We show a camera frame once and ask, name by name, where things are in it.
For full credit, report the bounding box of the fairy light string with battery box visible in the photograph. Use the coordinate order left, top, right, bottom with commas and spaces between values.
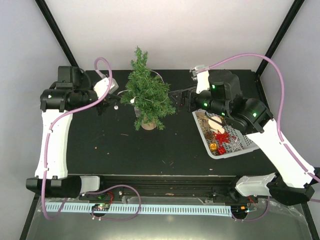
113, 70, 170, 118

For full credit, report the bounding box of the small green christmas tree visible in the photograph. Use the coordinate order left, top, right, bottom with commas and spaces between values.
120, 47, 176, 131

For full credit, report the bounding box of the pine cone ornament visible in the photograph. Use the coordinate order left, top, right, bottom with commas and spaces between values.
204, 131, 215, 141

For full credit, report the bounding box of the red foil star ornament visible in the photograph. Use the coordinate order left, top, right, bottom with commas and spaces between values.
213, 131, 230, 145

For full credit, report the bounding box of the white plastic basket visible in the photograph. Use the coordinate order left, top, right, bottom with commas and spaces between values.
192, 109, 259, 160

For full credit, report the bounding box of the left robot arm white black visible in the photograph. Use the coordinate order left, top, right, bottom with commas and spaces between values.
26, 66, 119, 200

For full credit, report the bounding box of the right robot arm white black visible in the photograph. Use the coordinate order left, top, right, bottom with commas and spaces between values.
169, 70, 320, 206

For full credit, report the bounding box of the wooden snowman ornament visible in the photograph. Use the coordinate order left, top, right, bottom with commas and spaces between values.
208, 116, 225, 134

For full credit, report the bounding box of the gold gift box ornament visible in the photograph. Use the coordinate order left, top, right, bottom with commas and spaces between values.
209, 143, 218, 152

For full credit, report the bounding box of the red gift box ornament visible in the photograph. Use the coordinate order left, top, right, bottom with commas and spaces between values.
216, 146, 227, 156

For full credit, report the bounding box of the silver star ornament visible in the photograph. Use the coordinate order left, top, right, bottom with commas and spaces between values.
228, 137, 243, 153

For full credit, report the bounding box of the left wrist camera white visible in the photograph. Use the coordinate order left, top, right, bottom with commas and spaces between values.
93, 77, 119, 99

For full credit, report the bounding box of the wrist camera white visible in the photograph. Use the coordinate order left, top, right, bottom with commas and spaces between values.
189, 65, 210, 94
93, 77, 119, 99

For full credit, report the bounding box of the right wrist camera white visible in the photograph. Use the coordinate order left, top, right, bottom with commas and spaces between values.
189, 65, 210, 94

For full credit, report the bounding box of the light blue slotted cable duct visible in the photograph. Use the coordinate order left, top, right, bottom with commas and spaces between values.
61, 202, 232, 217

